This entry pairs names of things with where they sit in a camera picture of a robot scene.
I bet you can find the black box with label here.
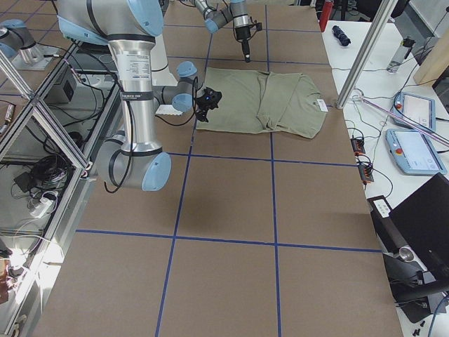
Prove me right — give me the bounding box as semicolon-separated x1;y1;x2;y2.
367;195;393;225

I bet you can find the far blue teach pendant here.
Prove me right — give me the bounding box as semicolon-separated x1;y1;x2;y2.
391;92;436;131

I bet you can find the aluminium frame post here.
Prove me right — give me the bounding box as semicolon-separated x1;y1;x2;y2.
336;0;398;110

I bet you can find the red cylinder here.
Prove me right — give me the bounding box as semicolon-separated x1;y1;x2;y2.
319;0;333;32

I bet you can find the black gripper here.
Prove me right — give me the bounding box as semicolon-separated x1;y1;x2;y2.
194;87;222;123
234;21;262;62

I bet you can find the orange circuit board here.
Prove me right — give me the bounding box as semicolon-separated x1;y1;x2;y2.
351;138;366;156

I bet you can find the olive green long-sleeve shirt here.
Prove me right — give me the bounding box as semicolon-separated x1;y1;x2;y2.
196;67;327;139

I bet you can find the white paper garment tag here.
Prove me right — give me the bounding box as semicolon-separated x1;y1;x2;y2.
316;99;328;112

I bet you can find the clear water bottle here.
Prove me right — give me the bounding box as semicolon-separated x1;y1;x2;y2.
386;36;415;73

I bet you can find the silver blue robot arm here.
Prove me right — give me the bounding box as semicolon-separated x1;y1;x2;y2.
188;0;262;63
58;1;222;193

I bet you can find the black camera stand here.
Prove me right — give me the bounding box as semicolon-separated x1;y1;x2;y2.
382;245;449;324

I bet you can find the dark folded umbrella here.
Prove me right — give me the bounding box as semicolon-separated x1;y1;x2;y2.
332;25;351;47

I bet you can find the aluminium frame rack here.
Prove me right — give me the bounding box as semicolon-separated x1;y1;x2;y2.
1;41;119;336

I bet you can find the pink grabber stick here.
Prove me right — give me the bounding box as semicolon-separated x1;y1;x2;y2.
353;92;448;147

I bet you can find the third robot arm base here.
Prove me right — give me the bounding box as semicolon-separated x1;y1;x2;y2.
1;19;60;71

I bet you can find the blue teach pendant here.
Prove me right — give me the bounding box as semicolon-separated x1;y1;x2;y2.
385;128;448;176
391;92;436;131

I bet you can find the near blue teach pendant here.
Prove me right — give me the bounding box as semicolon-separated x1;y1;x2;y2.
385;128;448;176

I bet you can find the white power strip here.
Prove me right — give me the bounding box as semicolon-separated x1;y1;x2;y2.
30;197;55;218

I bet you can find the black laptop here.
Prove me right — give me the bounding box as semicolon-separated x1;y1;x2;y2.
389;173;448;279

